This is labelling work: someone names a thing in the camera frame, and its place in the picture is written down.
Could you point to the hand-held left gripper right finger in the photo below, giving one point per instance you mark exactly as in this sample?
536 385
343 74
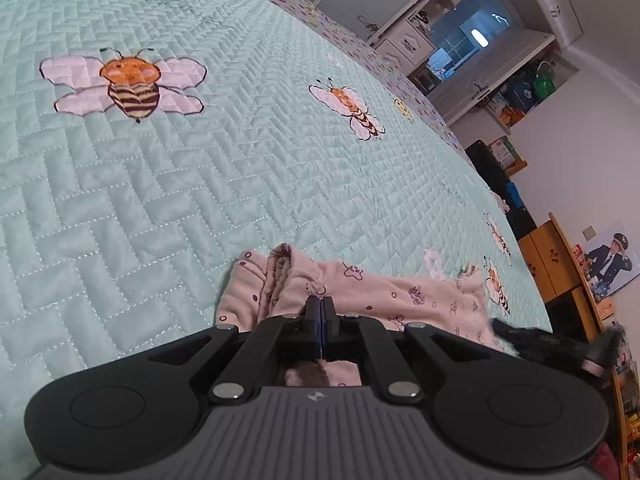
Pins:
327 330

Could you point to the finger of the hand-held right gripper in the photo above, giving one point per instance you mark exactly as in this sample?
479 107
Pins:
505 332

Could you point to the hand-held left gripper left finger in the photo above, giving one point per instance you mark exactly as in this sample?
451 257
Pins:
313 330

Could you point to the pink printed pants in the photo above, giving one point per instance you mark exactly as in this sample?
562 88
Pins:
400 295

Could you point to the blue toy robot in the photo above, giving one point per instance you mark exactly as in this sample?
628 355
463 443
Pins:
602 290

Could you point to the wooden desk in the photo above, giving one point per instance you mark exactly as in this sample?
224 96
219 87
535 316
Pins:
547 260

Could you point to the uniformed figure photo poster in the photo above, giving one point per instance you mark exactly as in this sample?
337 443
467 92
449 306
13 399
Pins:
615 260

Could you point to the black storage box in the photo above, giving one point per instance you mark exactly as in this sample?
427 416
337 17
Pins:
490 170

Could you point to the green white carton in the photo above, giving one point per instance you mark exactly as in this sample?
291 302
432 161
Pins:
502 152

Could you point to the mint quilted bee bedspread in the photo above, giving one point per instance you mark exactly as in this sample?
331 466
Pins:
200 160

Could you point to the blue bag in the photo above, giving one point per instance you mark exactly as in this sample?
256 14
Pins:
520 92

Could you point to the green bag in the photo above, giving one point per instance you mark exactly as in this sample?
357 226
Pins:
544 85

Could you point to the white door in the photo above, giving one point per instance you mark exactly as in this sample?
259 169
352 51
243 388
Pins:
500 70

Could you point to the white drawer cabinet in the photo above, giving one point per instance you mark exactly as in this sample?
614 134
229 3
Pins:
407 45

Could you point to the wall socket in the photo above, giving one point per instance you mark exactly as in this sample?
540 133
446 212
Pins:
589 232

